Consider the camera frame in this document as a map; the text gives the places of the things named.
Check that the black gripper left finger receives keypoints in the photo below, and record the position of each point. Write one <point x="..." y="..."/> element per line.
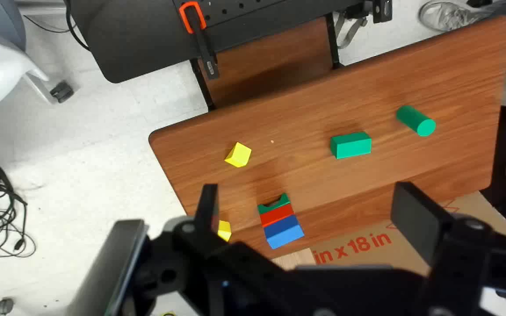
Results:
<point x="205" y="204"/>

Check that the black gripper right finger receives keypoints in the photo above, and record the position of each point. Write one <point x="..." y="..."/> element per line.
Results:
<point x="420" y="213"/>

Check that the blue rectangular block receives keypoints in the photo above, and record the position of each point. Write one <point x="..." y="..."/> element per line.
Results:
<point x="283" y="232"/>

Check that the small yellow block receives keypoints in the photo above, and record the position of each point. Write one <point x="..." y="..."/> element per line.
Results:
<point x="223" y="231"/>

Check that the green arch block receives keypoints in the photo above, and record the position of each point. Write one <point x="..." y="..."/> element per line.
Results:
<point x="272" y="203"/>

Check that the red rectangular block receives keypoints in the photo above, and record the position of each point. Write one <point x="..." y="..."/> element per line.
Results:
<point x="276" y="215"/>

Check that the green cylinder block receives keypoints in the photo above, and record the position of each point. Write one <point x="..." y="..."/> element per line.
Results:
<point x="416" y="122"/>

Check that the green rectangular block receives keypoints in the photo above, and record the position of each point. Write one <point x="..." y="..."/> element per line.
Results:
<point x="351" y="146"/>

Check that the large yellow cube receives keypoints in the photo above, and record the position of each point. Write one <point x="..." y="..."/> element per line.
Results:
<point x="237" y="155"/>

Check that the black metal table leg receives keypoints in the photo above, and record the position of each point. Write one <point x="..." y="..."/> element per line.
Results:
<point x="202" y="85"/>
<point x="332" y="41"/>

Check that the black office chair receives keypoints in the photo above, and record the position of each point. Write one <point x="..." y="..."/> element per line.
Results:
<point x="140" y="36"/>

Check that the small round grey floor object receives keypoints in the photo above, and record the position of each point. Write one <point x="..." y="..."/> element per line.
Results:
<point x="3" y="306"/>

